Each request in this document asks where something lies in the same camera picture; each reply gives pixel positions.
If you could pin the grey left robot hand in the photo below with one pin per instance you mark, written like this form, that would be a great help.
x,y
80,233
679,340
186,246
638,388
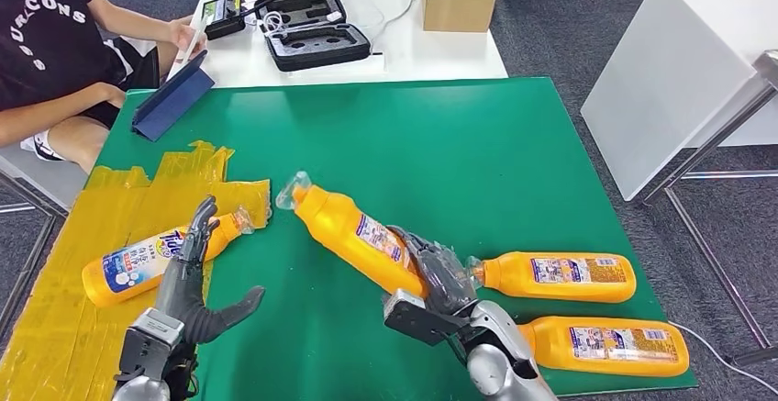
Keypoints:
x,y
182,292

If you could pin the person's left hand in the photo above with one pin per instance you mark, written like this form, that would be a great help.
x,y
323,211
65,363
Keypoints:
x,y
185,35

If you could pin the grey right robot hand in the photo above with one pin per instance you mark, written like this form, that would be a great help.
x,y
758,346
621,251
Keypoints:
x,y
444,276

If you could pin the handheld tablet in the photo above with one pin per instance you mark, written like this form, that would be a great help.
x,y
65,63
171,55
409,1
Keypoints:
x,y
185,49

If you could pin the orange Tide detergent bottle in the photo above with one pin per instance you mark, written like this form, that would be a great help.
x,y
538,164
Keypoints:
x,y
334,228
602,292
632,366
127,276

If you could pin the person's right forearm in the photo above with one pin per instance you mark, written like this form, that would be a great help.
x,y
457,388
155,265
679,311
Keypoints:
x,y
55,115

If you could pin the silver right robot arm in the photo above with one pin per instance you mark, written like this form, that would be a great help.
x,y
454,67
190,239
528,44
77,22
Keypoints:
x,y
504,362

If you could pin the person's left forearm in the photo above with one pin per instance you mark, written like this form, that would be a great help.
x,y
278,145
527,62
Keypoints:
x,y
137,21

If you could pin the black handheld device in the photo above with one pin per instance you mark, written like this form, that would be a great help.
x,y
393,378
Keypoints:
x,y
222,21

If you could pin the blue folio case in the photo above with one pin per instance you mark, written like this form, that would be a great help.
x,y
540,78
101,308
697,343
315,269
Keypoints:
x,y
173,97

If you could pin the yellow tape sheet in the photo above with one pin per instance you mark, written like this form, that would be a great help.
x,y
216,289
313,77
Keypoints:
x,y
61,325

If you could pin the person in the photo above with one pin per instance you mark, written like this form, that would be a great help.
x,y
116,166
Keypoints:
x,y
55,39

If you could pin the black foam-lined case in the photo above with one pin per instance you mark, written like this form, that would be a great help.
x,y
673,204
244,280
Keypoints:
x,y
316,45

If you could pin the green table mat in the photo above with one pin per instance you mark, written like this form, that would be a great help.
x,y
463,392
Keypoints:
x,y
547,143

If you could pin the white desk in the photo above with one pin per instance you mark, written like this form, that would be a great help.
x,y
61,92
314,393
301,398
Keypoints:
x,y
425,58

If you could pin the large white table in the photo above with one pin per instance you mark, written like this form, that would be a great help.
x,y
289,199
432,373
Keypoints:
x,y
668,70

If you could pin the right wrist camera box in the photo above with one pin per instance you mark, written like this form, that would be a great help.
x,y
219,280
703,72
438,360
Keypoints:
x,y
413,319

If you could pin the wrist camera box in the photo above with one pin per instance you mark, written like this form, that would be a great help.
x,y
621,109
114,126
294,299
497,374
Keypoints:
x,y
146,343
413,319

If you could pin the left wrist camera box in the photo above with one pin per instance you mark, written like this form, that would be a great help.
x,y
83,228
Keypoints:
x,y
146,343

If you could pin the steel table frame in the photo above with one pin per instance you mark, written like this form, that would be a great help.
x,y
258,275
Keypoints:
x,y
711,141

